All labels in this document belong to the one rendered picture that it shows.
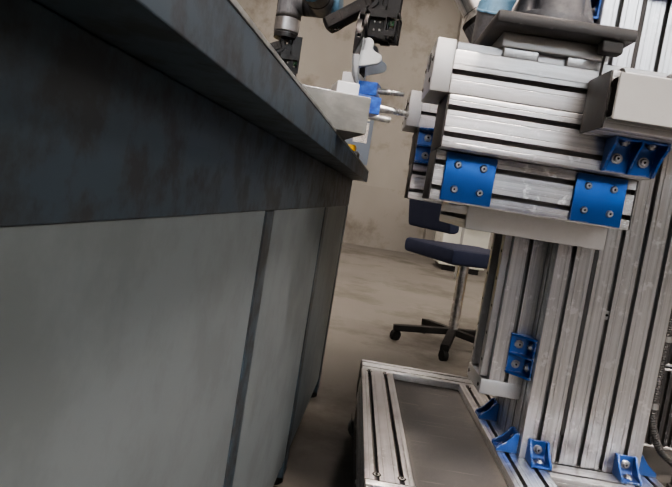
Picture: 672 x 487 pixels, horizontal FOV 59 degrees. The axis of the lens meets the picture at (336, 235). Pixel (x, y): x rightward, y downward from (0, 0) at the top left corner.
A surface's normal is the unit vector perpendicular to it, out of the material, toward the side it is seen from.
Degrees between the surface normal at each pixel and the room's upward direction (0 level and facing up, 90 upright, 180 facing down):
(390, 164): 90
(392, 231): 90
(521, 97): 90
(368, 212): 90
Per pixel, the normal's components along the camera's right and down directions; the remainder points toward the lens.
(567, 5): 0.11, -0.22
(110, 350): 0.98, 0.17
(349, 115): 0.20, 0.10
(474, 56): -0.04, 0.07
